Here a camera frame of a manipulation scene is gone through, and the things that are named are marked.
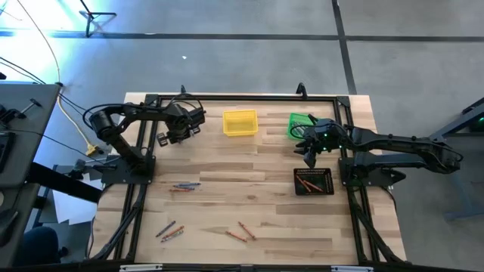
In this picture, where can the grey screws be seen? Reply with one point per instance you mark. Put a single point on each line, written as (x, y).
(302, 128)

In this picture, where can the black table support beam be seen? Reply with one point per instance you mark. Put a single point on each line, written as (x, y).
(64, 185)

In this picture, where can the black aluminium table frame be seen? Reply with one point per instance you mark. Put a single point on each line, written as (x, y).
(272, 97)

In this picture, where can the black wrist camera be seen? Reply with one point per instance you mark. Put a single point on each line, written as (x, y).
(313, 119)
(162, 139)

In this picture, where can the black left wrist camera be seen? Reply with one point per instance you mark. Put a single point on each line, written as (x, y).
(162, 139)

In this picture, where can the black floor stand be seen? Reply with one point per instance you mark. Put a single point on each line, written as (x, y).
(98, 14)

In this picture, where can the grey side table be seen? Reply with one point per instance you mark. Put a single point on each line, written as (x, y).
(34, 151)

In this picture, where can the black clamp with rod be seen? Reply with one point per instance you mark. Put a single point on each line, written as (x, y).
(79, 166)

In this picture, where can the white paper sheet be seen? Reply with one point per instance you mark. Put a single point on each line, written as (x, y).
(72, 208)

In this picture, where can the black desk clamp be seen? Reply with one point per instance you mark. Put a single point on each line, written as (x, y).
(9, 113)

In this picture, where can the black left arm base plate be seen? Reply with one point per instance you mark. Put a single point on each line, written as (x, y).
(117, 174)

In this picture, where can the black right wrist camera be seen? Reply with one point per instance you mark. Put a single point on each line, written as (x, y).
(313, 119)

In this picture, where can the grey crayon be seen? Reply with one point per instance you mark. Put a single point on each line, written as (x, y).
(297, 130)
(172, 237)

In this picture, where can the blue-grey metal table frame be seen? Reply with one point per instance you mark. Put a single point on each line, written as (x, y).
(453, 185)

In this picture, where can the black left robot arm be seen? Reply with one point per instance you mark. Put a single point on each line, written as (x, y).
(102, 124)

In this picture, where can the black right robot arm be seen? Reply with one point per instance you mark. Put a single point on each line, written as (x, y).
(397, 143)

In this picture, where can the black plastic basket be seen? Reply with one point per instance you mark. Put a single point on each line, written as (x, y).
(328, 181)

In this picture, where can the yellow plastic basket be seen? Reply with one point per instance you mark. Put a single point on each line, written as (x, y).
(240, 122)

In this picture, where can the small black frame clamp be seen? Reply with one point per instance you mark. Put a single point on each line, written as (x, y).
(183, 90)

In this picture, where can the green plastic basket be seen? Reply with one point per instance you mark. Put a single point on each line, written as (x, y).
(296, 119)

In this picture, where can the person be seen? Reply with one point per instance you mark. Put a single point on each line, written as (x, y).
(39, 243)

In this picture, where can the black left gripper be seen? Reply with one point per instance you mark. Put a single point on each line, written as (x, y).
(180, 121)

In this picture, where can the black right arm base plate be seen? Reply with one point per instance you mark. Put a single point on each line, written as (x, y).
(393, 177)

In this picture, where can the white table edge bracket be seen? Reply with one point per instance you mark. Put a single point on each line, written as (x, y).
(351, 269)
(140, 267)

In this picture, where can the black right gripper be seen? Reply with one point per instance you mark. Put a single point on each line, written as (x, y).
(325, 138)

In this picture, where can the large black frame clamp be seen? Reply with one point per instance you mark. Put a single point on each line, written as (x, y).
(301, 91)

